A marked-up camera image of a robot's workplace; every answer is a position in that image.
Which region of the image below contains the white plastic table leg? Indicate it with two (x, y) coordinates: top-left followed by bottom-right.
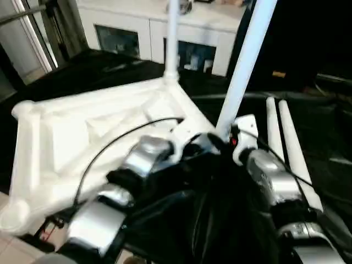
(265, 97), (287, 167)
(278, 100), (325, 213)
(164, 0), (182, 84)
(214, 0), (278, 138)

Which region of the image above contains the dark grey bar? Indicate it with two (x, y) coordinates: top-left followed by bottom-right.
(315, 73), (352, 86)

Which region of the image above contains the grey metal rack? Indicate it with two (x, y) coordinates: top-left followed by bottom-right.
(0, 0), (83, 75)

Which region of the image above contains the white glass-door cabinet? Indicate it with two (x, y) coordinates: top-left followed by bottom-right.
(76, 0), (245, 76)

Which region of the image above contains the shiny silver ornament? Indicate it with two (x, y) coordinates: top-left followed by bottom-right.
(175, 0), (194, 14)

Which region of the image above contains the white plastic table top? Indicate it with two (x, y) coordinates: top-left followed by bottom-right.
(0, 77), (222, 236)

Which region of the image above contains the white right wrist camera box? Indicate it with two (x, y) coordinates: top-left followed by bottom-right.
(231, 114), (259, 166)

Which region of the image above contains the black mat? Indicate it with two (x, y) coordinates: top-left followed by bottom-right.
(0, 48), (352, 264)

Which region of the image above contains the red floor cord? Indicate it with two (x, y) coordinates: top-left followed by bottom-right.
(40, 216), (65, 243)

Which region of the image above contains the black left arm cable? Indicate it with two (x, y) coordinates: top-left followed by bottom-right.
(73, 117), (185, 208)

